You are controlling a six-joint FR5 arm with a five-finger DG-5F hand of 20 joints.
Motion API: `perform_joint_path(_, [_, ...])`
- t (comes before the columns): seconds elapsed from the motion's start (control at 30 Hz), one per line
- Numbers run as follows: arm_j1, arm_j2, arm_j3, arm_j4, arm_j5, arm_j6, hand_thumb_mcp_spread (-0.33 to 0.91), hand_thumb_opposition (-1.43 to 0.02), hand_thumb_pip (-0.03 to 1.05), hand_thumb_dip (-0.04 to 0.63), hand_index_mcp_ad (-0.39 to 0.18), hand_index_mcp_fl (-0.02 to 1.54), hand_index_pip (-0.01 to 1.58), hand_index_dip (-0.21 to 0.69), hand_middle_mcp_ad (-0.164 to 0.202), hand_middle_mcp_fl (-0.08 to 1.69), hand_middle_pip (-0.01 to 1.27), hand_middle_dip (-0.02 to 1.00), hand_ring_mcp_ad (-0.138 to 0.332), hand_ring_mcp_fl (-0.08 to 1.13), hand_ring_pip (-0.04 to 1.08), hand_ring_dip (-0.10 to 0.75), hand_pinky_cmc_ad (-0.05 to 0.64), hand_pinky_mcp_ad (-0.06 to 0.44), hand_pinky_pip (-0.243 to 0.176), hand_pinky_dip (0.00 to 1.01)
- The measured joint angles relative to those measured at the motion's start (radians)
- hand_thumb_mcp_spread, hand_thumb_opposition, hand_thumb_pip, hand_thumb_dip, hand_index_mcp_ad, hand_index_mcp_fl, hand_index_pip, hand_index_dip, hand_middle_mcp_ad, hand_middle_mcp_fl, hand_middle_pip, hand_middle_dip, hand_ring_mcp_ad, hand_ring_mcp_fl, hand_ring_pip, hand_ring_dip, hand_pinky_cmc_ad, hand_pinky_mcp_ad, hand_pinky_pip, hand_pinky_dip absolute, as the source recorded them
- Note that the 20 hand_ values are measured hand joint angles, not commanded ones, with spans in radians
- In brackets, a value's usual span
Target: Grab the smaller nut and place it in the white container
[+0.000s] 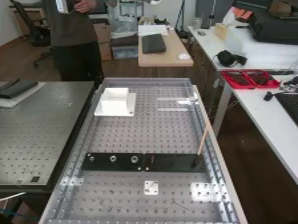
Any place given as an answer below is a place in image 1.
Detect wooden desk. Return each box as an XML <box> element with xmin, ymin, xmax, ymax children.
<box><xmin>136</xmin><ymin>27</ymin><xmax>195</xmax><ymax>69</ymax></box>

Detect small white square plate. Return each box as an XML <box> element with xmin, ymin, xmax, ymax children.
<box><xmin>142</xmin><ymin>180</ymin><xmax>159</xmax><ymax>196</ymax></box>

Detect cardboard box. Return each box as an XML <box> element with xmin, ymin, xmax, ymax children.
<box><xmin>91</xmin><ymin>22</ymin><xmax>112</xmax><ymax>62</ymax></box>

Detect black keyboard on wood desk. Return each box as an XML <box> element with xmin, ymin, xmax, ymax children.
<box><xmin>140</xmin><ymin>33</ymin><xmax>167</xmax><ymax>55</ymax></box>

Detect black plate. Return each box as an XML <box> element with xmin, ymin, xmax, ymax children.
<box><xmin>81</xmin><ymin>152</ymin><xmax>208</xmax><ymax>174</ymax></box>

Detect small white box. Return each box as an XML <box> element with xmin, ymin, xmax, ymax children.
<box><xmin>93</xmin><ymin>87</ymin><xmax>136</xmax><ymax>118</ymax></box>

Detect black headphones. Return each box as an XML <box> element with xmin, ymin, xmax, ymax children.
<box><xmin>215</xmin><ymin>49</ymin><xmax>248</xmax><ymax>67</ymax></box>

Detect red tray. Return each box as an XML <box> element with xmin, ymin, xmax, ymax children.
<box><xmin>219</xmin><ymin>70</ymin><xmax>256</xmax><ymax>90</ymax></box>
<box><xmin>244</xmin><ymin>69</ymin><xmax>281</xmax><ymax>89</ymax></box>

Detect black office chair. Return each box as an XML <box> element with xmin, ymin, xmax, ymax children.
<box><xmin>9</xmin><ymin>0</ymin><xmax>53</xmax><ymax>69</ymax></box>

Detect clear box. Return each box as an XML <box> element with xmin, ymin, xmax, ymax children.
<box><xmin>38</xmin><ymin>77</ymin><xmax>248</xmax><ymax>224</ymax></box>

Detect white foam sheet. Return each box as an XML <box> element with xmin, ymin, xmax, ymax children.
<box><xmin>0</xmin><ymin>82</ymin><xmax>46</xmax><ymax>109</ymax></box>

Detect person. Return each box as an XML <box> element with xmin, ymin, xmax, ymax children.
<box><xmin>41</xmin><ymin>0</ymin><xmax>110</xmax><ymax>90</ymax></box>

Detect black foam pad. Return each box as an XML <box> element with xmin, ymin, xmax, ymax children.
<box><xmin>0</xmin><ymin>78</ymin><xmax>39</xmax><ymax>100</ymax></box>

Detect large black case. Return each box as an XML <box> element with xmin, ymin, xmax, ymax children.
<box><xmin>245</xmin><ymin>10</ymin><xmax>298</xmax><ymax>45</ymax></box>

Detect long white desk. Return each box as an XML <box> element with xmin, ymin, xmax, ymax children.
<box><xmin>187</xmin><ymin>24</ymin><xmax>298</xmax><ymax>72</ymax></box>

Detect thin stick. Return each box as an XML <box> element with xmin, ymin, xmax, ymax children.
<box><xmin>190</xmin><ymin>116</ymin><xmax>214</xmax><ymax>169</ymax></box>

